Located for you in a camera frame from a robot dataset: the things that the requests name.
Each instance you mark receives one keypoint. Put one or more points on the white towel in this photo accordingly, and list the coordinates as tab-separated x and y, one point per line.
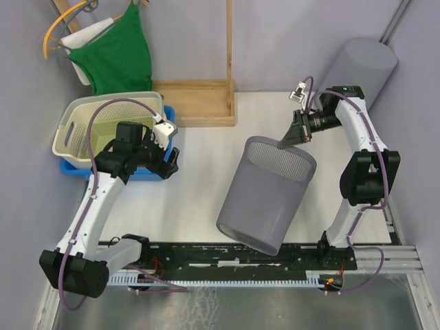
78	39

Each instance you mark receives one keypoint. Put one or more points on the grey slotted laundry basket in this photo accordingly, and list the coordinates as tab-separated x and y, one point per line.
265	194

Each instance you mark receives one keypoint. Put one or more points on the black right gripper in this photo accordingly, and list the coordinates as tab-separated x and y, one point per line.
296	135

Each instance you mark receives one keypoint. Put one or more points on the pale green plastic tray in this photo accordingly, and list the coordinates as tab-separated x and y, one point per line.
101	134

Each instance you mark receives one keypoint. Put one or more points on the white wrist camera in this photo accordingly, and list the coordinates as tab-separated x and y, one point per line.
299	95
163	131

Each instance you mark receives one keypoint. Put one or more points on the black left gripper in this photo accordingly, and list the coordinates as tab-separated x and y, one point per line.
162	168

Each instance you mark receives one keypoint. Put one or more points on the grey round plastic bin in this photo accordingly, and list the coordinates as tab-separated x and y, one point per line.
363	62

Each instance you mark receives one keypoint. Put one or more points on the wooden upright post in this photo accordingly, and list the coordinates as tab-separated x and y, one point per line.
229	16

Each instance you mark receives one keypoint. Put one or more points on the green cloth garment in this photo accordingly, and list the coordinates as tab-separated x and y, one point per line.
118	61

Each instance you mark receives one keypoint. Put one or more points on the light blue cable duct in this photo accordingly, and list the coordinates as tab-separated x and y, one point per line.
131	278

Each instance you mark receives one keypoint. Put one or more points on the aluminium frame rail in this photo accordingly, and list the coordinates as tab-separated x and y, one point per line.
364	259

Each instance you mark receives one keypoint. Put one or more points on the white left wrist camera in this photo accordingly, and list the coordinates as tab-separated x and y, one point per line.
163	131

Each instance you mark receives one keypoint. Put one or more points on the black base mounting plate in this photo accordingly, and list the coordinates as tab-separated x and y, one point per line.
148	262

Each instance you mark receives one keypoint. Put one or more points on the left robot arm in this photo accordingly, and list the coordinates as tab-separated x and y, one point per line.
76	265

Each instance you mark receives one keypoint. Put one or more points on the yellow clothes hanger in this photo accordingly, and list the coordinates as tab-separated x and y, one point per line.
50	45

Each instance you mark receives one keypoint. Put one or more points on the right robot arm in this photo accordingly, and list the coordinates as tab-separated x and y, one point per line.
366	182

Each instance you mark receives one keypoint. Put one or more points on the wooden slanted post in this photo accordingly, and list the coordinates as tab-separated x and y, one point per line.
66	22

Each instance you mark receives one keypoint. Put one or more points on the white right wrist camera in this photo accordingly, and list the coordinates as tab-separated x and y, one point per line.
299	95

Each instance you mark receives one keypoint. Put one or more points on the cream plastic basket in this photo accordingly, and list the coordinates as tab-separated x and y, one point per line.
94	119

